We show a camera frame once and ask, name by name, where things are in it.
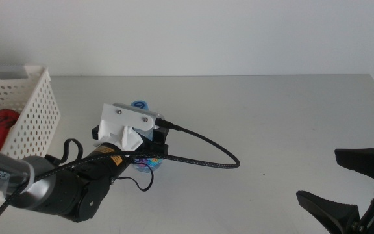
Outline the clear blue water bottle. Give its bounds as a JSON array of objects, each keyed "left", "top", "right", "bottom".
[{"left": 129, "top": 99, "right": 164, "bottom": 174}]

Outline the red cola can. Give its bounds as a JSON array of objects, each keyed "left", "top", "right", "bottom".
[{"left": 0, "top": 109, "right": 21, "bottom": 153}]

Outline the white perforated plastic basket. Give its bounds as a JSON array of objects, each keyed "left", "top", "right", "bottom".
[{"left": 0, "top": 63, "right": 62, "bottom": 203}]

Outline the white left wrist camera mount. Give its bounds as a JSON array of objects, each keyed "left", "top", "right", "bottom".
[{"left": 94, "top": 102, "right": 166, "bottom": 152}]

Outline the thin black left gripper cable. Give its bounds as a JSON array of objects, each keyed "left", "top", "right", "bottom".
[{"left": 58, "top": 138, "right": 155, "bottom": 193}]

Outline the thick braided left camera cable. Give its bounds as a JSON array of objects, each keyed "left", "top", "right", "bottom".
[{"left": 0, "top": 118, "right": 241, "bottom": 234}]

